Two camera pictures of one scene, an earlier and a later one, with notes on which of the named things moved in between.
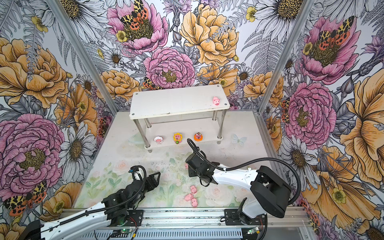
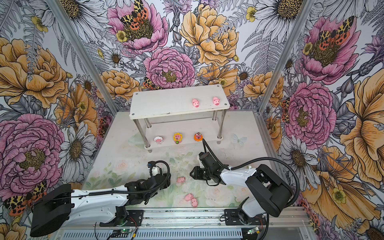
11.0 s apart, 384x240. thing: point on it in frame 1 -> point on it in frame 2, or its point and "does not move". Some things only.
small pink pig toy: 216,101 does not move
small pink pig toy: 193,189 -> 180,179
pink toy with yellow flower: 177,138 does not move
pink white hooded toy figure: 158,139 does not move
